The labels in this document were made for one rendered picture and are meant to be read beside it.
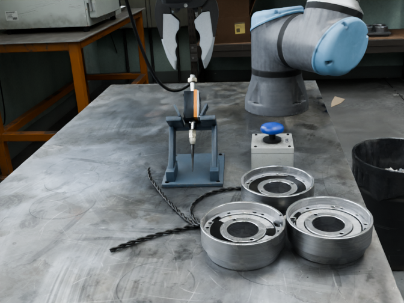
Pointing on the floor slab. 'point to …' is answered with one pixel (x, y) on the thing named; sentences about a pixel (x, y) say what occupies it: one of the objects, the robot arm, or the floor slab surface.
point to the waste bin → (383, 192)
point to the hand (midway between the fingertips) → (189, 62)
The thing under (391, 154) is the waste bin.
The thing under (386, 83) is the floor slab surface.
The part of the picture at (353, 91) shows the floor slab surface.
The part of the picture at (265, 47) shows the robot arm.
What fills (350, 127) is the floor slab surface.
